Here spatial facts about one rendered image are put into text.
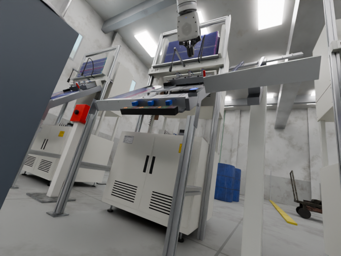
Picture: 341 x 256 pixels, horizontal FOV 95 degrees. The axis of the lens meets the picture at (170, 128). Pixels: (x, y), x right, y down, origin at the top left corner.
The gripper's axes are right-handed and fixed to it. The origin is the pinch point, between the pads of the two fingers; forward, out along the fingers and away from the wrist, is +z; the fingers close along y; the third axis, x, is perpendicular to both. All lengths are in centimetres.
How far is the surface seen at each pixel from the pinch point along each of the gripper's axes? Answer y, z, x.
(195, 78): -15, 17, 47
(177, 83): -30, 19, 47
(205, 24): -20, -29, 108
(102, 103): -63, 22, -7
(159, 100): -17.2, 20.6, -7.1
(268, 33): 58, -47, 601
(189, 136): 2.3, 35.3, -18.4
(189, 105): -0.7, 23.9, -7.1
